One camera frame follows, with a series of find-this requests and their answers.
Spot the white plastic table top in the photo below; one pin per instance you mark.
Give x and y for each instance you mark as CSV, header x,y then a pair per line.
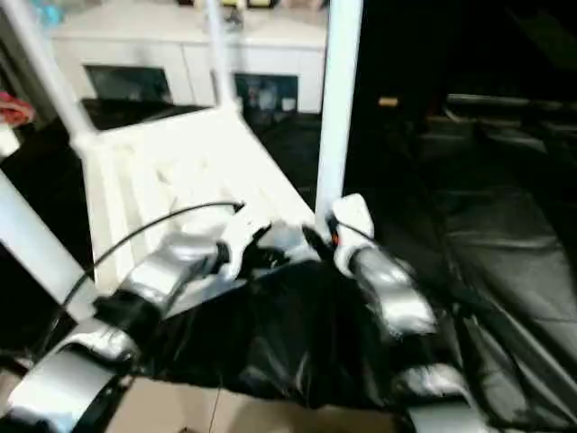
x,y
171,171

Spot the white plastic table leg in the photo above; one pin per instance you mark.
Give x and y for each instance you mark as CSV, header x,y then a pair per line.
x,y
219,54
50,72
338,108
36,244

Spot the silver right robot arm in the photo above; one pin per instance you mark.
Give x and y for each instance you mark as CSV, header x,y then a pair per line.
x,y
397,298

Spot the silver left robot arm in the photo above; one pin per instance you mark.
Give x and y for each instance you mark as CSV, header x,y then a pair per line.
x,y
135,298

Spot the black plastic mat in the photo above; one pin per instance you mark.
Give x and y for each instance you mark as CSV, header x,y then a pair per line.
x,y
297,343

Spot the small tan tag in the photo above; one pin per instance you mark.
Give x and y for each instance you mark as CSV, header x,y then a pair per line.
x,y
388,102

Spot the white cabinet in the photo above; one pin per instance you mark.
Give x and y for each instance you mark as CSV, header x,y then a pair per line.
x,y
180,45

